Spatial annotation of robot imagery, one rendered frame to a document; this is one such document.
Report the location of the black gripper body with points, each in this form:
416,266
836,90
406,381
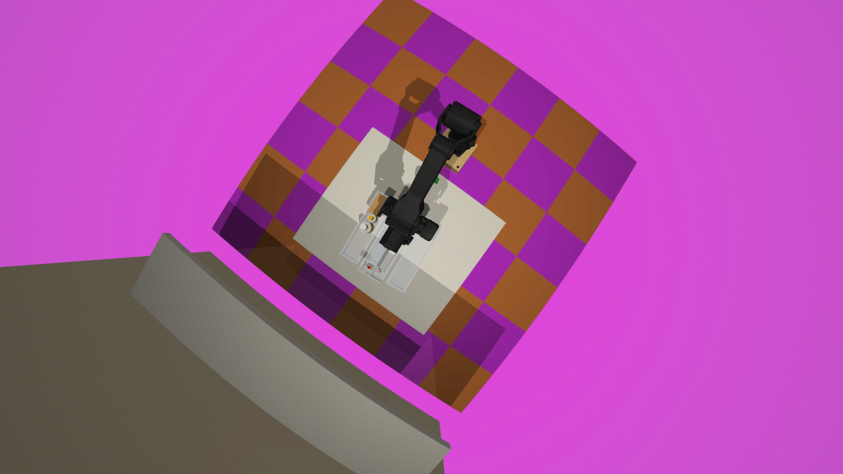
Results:
428,227

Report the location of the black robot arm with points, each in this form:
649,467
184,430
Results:
404,217

